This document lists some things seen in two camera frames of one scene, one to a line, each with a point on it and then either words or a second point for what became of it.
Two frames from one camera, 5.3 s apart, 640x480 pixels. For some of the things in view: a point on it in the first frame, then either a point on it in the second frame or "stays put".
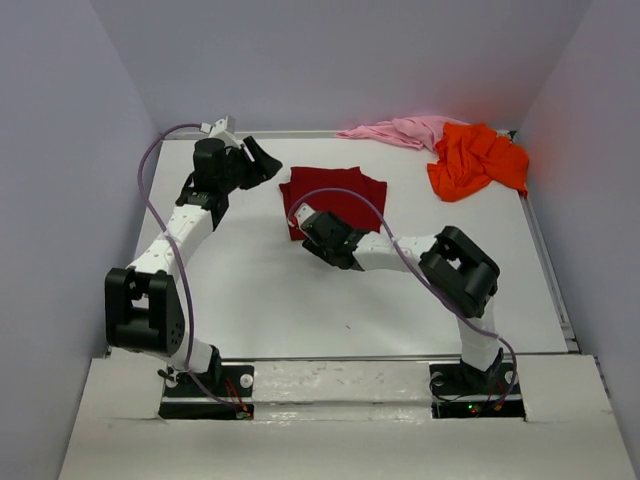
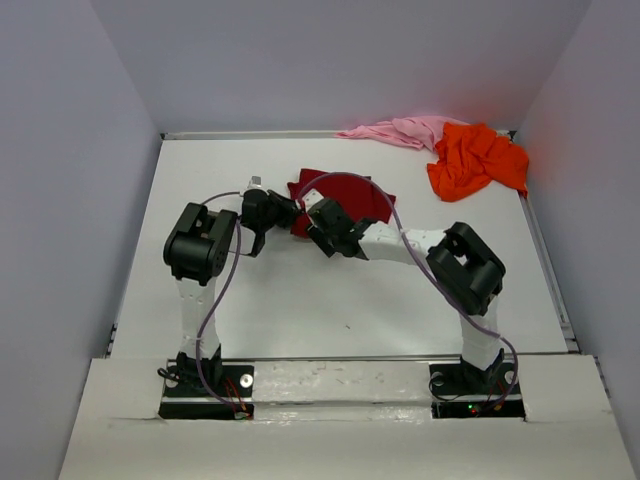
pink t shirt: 418,131 stays put
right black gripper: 317,249 to 319,237
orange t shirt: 469,156 stays put
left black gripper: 260,170 to 289,210
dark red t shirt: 349,208 stays put
